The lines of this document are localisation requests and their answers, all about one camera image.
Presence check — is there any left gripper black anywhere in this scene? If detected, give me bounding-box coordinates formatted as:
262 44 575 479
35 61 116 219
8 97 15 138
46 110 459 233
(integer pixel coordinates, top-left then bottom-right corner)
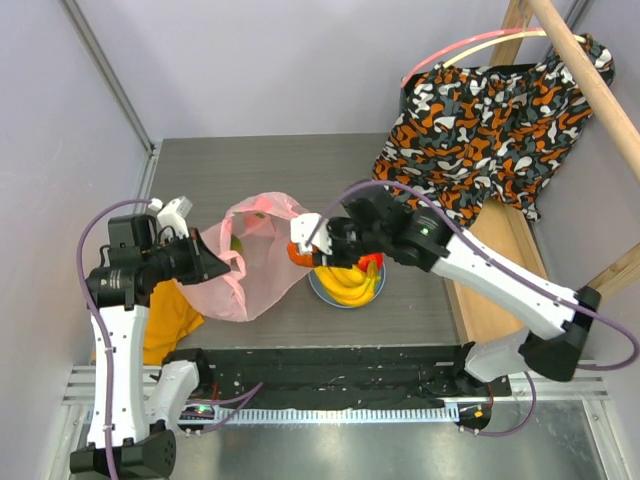
142 226 230 285

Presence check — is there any pink plastic bag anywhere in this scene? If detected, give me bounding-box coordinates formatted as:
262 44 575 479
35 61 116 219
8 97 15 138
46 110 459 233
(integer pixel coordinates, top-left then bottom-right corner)
178 192 309 322

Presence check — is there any yellow banana bunch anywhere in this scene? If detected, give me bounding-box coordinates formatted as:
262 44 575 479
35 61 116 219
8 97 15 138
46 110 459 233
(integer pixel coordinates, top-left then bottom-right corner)
313 264 379 308

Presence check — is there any orange tangerine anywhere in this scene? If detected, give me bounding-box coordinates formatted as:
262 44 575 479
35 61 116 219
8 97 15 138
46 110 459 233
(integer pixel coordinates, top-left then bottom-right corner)
287 242 316 268

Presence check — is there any red orange persimmon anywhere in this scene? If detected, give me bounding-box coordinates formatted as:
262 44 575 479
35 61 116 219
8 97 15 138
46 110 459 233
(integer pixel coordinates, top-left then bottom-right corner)
357 253 384 272

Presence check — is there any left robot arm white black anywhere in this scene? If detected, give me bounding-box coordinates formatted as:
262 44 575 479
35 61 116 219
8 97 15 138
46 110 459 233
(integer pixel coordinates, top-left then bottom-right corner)
70 224 230 479

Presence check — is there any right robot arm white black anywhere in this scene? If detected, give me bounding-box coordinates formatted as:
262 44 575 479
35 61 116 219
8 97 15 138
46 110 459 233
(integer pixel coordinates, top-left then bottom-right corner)
290 189 601 395

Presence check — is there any green lime fruit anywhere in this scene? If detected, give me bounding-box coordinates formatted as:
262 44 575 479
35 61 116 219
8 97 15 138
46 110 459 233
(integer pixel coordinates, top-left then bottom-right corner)
230 235 243 253

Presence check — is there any orange cloth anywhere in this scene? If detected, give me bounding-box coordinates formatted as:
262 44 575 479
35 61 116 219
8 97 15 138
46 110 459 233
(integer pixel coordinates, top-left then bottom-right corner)
143 280 204 366

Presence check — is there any blue plate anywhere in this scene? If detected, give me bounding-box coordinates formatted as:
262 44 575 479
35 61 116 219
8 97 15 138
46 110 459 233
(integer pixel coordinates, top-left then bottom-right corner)
308 262 387 311

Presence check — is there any patterned camouflage cloth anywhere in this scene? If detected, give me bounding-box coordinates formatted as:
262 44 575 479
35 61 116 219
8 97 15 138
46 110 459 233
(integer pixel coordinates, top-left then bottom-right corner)
372 52 593 227

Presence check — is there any pink white hoop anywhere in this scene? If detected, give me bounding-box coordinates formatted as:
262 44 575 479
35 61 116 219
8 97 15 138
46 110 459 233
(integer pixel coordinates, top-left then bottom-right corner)
401 26 546 90

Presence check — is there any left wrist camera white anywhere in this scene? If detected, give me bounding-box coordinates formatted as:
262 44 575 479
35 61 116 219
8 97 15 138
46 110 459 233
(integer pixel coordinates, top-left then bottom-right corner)
148 196 193 238

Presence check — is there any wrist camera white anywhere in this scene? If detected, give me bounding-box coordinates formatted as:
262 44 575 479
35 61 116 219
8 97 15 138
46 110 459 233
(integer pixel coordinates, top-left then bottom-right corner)
148 196 193 238
290 213 332 254

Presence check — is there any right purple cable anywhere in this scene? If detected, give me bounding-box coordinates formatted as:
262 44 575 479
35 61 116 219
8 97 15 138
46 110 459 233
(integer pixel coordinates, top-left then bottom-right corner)
304 179 640 436

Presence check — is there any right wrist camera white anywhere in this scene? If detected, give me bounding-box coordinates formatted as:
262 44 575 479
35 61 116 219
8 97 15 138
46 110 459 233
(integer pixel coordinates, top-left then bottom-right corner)
290 213 332 254

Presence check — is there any wooden rack frame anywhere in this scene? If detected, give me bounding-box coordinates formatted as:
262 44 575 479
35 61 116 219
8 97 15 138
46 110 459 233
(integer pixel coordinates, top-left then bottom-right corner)
444 0 640 346

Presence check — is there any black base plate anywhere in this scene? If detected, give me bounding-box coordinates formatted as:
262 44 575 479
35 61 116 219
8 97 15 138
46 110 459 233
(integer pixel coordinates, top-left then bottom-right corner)
168 346 511 411

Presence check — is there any aluminium rail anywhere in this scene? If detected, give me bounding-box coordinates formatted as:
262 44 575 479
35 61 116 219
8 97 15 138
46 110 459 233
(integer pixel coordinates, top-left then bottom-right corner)
47 359 611 480

